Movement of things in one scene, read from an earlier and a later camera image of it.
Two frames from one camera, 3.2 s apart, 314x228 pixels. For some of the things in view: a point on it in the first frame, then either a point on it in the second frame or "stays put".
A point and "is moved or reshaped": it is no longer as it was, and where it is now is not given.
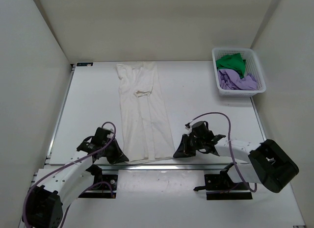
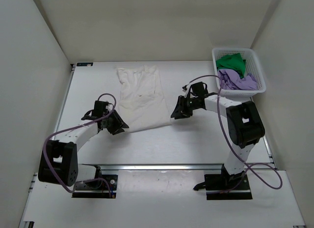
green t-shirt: [233, 62] stays put
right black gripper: [189, 144] → [184, 107]
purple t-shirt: [229, 79] stays put
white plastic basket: [238, 72] stays put
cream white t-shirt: [146, 133] is moved or reshaped
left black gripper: [111, 148] → [114, 122]
